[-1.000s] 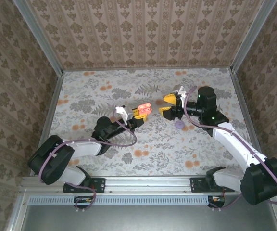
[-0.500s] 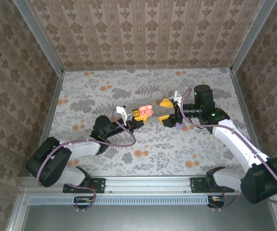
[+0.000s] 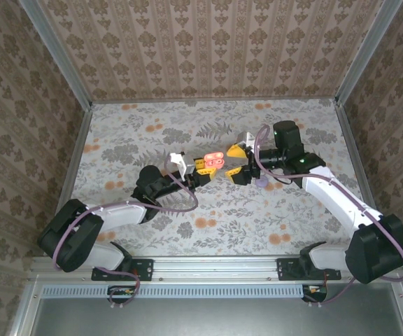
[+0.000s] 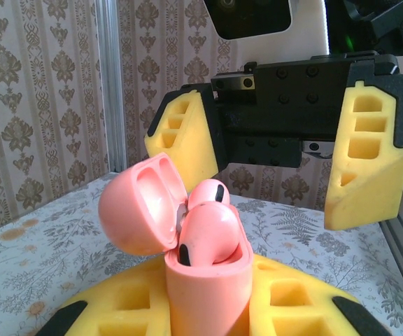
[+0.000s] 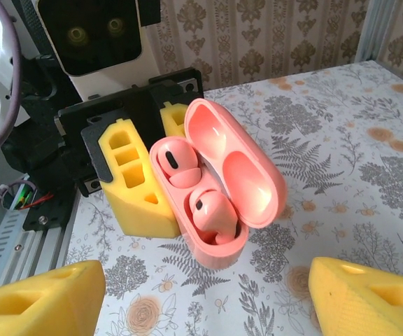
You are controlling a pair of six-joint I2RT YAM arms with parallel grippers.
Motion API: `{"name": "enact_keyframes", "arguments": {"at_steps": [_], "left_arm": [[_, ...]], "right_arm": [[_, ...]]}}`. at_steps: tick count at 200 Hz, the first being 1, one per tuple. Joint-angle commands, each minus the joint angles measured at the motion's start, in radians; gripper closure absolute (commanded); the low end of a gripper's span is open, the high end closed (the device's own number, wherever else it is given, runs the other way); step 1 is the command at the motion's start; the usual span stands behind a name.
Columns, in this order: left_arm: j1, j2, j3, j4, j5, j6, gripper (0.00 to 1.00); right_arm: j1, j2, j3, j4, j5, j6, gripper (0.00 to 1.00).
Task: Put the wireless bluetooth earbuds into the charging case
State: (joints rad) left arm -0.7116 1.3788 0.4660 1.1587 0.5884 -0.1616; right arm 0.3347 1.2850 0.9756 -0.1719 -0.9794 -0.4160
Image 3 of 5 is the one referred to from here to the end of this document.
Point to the orange earbud charging case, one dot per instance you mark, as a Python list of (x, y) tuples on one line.
[(214, 160)]

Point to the purple earbud charging case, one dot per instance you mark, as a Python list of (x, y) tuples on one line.
[(262, 182)]

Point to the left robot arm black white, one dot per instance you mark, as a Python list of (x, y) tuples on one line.
[(124, 217)]

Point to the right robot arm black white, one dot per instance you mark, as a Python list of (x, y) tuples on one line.
[(338, 199)]

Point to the floral patterned table cloth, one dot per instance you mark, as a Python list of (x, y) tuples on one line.
[(222, 231)]

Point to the grey sheet metal panel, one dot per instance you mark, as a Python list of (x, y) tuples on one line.
[(222, 318)]

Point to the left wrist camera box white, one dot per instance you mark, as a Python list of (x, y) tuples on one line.
[(187, 164)]

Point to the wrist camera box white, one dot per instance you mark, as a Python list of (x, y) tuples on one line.
[(187, 164), (246, 140)]

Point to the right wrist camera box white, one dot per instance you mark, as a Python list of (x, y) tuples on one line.
[(246, 140)]

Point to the aluminium table side rail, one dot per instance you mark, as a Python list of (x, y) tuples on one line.
[(361, 175), (84, 133)]

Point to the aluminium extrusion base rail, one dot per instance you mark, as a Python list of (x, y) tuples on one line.
[(215, 267)]

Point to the aluminium frame post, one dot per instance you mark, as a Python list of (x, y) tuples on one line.
[(61, 59), (366, 52)]

